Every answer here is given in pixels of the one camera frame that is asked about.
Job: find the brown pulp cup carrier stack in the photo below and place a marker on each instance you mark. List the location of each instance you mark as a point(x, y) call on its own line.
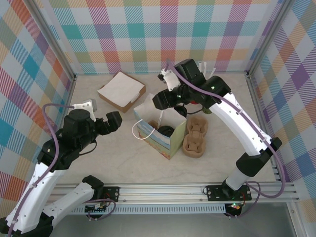
point(195, 134)

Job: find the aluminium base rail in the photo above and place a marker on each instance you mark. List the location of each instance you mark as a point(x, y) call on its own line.
point(160, 193)

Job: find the small circuit board with LED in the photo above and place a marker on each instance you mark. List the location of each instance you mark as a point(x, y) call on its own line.
point(234, 207)

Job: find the aluminium frame post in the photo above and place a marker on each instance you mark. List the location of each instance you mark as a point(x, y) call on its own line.
point(269, 37)
point(53, 39)

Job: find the green paper cup stack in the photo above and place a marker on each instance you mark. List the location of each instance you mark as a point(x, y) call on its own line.
point(208, 111)

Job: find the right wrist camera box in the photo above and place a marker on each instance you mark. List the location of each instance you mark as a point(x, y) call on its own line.
point(171, 80)

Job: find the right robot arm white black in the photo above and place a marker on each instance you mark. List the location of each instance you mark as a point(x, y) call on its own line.
point(242, 123)

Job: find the white paper-wrapped stir stick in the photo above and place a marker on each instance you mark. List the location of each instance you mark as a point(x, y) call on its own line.
point(205, 66)
point(160, 121)
point(212, 72)

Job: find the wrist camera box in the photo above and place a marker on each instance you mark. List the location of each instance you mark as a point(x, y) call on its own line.
point(86, 106)
point(171, 80)

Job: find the aluminium side frame rail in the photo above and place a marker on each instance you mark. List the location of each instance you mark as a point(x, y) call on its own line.
point(256, 103)
point(69, 98)

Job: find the white paper napkin stack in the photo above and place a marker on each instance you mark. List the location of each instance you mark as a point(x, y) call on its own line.
point(121, 86)

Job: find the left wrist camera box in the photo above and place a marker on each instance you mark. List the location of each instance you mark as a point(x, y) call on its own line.
point(86, 106)

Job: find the brown cardboard napkin box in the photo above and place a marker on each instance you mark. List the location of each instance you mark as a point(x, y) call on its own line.
point(116, 106)

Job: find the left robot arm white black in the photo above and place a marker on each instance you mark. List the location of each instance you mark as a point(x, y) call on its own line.
point(42, 185)

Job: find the printed paper gift bag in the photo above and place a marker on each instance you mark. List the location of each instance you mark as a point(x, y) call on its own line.
point(158, 145)

